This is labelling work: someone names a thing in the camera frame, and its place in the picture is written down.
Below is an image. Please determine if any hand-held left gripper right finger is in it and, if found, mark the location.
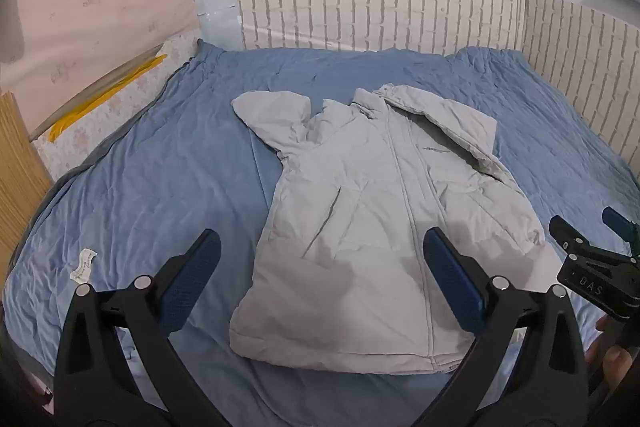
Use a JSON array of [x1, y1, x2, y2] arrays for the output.
[[422, 227, 592, 427]]

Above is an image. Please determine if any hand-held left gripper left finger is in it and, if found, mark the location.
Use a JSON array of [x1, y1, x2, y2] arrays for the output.
[[52, 228, 237, 427]]

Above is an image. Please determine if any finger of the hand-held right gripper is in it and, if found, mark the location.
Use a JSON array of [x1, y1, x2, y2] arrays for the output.
[[601, 206, 640, 253], [548, 215, 593, 260]]

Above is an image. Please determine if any light grey padded jacket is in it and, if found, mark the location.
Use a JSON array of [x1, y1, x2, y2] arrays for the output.
[[229, 83, 547, 377]]

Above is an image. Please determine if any person's right hand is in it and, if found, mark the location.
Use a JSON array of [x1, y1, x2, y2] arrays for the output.
[[585, 313, 637, 389]]

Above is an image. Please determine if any blue bed sheet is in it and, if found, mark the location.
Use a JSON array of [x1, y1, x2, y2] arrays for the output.
[[0, 43, 640, 427]]

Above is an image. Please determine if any white sheet label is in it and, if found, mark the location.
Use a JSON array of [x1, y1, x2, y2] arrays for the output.
[[70, 248, 99, 286]]

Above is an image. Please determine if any floral mattress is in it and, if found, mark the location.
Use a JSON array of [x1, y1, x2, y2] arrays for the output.
[[30, 32, 202, 182]]

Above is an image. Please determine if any wooden board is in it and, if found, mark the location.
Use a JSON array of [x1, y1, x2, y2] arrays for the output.
[[0, 92, 55, 285]]

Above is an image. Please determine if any pink headboard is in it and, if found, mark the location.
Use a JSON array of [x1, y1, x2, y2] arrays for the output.
[[0, 0, 202, 142]]

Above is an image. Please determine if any yellow strap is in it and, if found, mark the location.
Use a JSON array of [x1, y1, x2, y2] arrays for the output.
[[48, 54, 167, 142]]

